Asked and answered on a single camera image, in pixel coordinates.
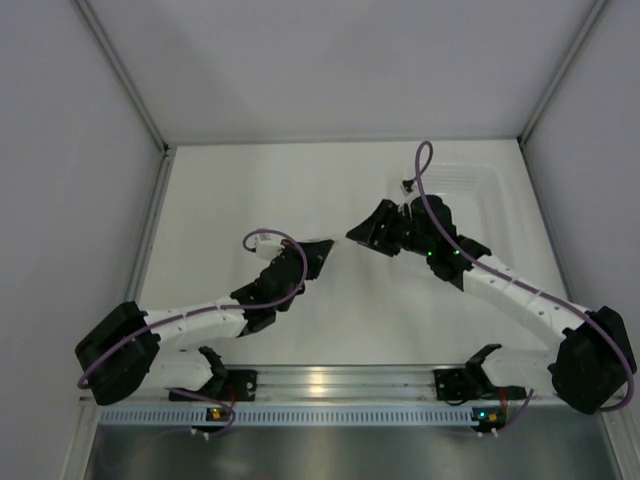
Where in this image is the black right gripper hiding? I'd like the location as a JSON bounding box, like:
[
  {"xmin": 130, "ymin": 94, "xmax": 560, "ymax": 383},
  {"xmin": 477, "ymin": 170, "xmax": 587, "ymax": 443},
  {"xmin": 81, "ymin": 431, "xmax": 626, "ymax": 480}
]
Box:
[{"xmin": 348, "ymin": 199, "xmax": 435, "ymax": 256}]

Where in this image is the clear zip top bag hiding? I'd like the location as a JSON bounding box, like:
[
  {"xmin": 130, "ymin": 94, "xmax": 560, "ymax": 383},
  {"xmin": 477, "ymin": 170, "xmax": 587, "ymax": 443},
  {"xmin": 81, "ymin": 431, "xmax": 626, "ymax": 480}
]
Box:
[{"xmin": 308, "ymin": 234, "xmax": 347, "ymax": 247}]

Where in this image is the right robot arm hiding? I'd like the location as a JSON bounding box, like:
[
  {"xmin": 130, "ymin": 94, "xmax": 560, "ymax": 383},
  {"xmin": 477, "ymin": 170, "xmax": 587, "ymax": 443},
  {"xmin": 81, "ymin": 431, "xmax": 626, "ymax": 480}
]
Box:
[{"xmin": 346, "ymin": 195, "xmax": 637, "ymax": 415}]

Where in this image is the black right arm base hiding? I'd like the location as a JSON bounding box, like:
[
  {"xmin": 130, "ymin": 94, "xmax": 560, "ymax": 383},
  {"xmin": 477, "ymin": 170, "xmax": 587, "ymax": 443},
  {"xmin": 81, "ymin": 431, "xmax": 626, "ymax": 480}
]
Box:
[{"xmin": 433, "ymin": 344, "xmax": 502, "ymax": 405}]

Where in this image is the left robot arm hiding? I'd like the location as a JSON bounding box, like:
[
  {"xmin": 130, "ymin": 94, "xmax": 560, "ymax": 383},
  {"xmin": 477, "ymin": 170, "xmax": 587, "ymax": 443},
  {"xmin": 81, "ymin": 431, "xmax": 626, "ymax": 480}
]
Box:
[{"xmin": 75, "ymin": 230, "xmax": 335, "ymax": 406}]

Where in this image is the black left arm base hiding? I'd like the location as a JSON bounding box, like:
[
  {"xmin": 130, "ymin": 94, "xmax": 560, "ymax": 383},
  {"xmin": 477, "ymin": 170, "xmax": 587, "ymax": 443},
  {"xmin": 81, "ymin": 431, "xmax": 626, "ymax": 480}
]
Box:
[{"xmin": 192, "ymin": 368, "xmax": 258, "ymax": 403}]

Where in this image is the white perforated plastic basket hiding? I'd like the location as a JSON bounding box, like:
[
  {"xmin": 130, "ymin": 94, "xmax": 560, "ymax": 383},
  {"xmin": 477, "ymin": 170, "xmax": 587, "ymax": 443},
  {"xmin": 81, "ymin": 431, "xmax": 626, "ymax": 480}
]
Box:
[{"xmin": 422, "ymin": 163, "xmax": 518, "ymax": 266}]

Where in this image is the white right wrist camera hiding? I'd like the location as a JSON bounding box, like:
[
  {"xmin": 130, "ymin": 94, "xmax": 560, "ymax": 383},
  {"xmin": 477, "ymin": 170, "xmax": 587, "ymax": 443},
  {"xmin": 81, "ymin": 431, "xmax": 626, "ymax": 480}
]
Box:
[{"xmin": 400, "ymin": 179, "xmax": 414, "ymax": 197}]

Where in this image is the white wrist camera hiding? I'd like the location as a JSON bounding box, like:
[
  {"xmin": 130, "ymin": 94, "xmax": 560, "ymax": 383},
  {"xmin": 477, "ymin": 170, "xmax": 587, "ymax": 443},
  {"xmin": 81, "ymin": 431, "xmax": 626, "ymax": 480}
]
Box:
[
  {"xmin": 400, "ymin": 179, "xmax": 414, "ymax": 197},
  {"xmin": 247, "ymin": 232, "xmax": 284, "ymax": 261}
]

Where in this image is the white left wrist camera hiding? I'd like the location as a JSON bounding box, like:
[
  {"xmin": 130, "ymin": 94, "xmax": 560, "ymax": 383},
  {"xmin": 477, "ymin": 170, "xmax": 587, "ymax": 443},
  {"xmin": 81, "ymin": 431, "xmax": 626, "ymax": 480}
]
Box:
[{"xmin": 247, "ymin": 232, "xmax": 284, "ymax": 261}]

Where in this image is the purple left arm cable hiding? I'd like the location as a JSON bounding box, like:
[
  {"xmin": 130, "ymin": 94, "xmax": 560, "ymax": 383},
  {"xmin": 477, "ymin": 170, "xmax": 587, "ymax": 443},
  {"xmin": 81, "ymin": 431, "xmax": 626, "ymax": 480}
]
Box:
[{"xmin": 75, "ymin": 228, "xmax": 309, "ymax": 390}]

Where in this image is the aluminium mounting rail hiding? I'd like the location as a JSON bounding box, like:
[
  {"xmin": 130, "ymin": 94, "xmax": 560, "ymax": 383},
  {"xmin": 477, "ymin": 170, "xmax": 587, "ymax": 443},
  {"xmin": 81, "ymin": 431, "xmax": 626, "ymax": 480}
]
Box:
[{"xmin": 79, "ymin": 363, "xmax": 541, "ymax": 402}]

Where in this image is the white slotted cable duct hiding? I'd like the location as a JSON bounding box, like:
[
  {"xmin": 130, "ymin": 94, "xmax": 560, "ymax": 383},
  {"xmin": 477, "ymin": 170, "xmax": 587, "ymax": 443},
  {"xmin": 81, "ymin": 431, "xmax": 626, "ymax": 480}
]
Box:
[{"xmin": 99, "ymin": 405, "xmax": 490, "ymax": 427}]

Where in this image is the aluminium frame post right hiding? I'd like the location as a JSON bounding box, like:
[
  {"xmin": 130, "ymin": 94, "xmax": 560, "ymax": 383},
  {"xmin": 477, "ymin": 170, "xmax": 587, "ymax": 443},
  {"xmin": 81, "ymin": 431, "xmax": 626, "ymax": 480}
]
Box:
[{"xmin": 517, "ymin": 0, "xmax": 611, "ymax": 148}]

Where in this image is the aluminium frame post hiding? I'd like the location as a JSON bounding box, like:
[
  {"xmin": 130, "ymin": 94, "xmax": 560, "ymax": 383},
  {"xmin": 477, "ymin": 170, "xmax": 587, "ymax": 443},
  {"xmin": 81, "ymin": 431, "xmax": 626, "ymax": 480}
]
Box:
[
  {"xmin": 72, "ymin": 0, "xmax": 168, "ymax": 152},
  {"xmin": 517, "ymin": 0, "xmax": 611, "ymax": 148}
]

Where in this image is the aluminium frame post left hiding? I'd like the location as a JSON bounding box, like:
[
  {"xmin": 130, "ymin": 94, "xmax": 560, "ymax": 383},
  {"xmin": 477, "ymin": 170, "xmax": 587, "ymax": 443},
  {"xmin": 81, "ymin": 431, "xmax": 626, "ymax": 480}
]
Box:
[{"xmin": 72, "ymin": 0, "xmax": 168, "ymax": 152}]

